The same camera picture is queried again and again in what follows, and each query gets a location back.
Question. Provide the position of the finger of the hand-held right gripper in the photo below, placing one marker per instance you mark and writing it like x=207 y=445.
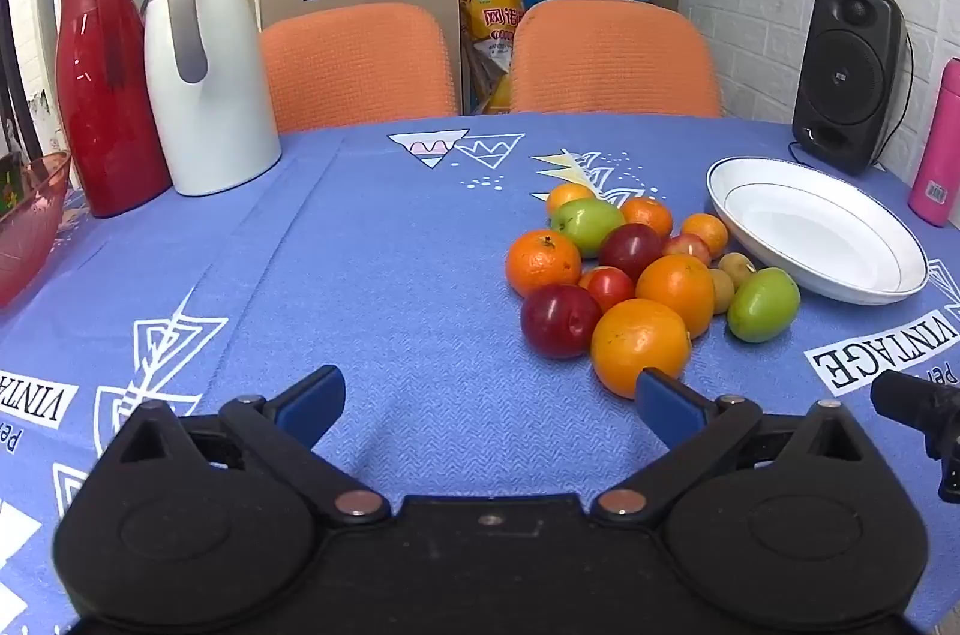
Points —
x=911 y=399

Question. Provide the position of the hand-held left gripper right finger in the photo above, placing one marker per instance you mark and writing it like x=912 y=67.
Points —
x=667 y=406

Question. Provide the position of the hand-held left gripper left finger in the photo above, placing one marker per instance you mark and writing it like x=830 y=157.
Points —
x=311 y=403

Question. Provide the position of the large orange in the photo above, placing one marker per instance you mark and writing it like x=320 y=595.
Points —
x=637 y=335

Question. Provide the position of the medium orange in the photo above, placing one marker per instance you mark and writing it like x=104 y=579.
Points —
x=675 y=292

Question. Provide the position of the small yellow-green plum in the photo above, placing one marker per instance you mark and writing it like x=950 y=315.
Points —
x=736 y=268
x=722 y=292

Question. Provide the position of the red yellow plum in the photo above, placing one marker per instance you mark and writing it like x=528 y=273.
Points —
x=609 y=289
x=688 y=245

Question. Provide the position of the dark red plum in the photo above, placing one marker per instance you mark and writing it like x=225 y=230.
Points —
x=559 y=320
x=630 y=250

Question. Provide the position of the mandarin with green stem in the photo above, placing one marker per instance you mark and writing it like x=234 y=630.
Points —
x=543 y=262

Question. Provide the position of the white plate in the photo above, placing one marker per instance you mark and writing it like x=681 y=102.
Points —
x=810 y=223

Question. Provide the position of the blue printed tablecloth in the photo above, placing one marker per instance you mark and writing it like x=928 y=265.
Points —
x=375 y=268

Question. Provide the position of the pink thermos bottle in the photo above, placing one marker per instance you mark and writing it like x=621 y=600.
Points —
x=937 y=155

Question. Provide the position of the white thermos jug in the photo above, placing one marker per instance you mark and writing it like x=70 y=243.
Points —
x=217 y=110

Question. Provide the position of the black speaker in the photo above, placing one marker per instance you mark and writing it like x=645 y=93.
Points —
x=847 y=80

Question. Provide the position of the orange chair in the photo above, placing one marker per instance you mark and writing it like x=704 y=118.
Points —
x=352 y=73
x=607 y=62

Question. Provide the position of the red plastic bowl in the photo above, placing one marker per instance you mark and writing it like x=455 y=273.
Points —
x=26 y=230

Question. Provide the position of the red thermos jug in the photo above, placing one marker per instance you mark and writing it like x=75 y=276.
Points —
x=97 y=103

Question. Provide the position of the yellow snack bag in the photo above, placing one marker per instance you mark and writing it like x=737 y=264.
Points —
x=487 y=17

